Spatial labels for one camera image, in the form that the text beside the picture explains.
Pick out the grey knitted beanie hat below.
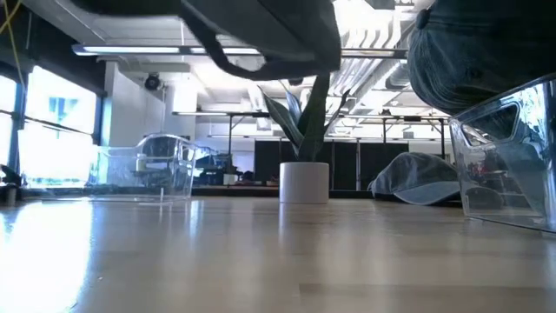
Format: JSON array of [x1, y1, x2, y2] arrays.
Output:
[[407, 0, 556, 117]]

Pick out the large window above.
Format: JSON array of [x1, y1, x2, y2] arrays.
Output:
[[0, 64, 103, 161]]

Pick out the snake plant in white pot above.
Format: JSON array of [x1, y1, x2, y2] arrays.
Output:
[[256, 73, 352, 205]]

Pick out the blue-grey baseball cap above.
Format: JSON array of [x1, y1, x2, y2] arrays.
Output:
[[367, 151, 464, 206]]

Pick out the clear plastic bin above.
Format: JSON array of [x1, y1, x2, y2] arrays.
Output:
[[89, 133, 197, 203], [448, 73, 556, 235]]

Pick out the black overhead rack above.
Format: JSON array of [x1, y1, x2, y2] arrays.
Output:
[[172, 110, 453, 158]]

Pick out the round black ceiling speaker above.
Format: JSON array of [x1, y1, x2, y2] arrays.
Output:
[[143, 72, 162, 91]]

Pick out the black partition panels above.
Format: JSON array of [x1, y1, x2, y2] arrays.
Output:
[[254, 139, 410, 191]]

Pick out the long ceiling light bar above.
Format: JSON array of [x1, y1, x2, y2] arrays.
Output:
[[71, 43, 409, 60]]

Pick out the white ceiling pipes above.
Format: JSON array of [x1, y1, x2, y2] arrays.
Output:
[[334, 17, 409, 103]]

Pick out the dark green baseball cap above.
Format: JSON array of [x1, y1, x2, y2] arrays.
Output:
[[71, 0, 343, 83]]

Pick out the silver ventilation duct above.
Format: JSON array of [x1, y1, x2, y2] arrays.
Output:
[[384, 58, 414, 90]]

